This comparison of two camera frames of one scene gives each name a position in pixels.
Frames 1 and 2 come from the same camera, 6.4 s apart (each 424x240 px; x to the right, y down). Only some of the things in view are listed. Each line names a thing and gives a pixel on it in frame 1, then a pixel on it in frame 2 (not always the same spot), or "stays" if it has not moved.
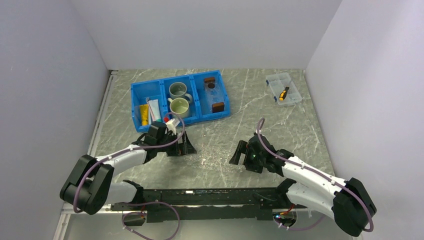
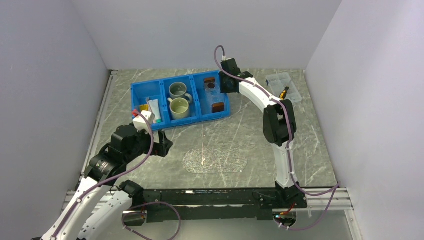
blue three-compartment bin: x=186 y=98 stays
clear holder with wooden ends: x=214 y=95 stays
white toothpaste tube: x=155 y=110 stays
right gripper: x=241 y=148 → x=223 y=89
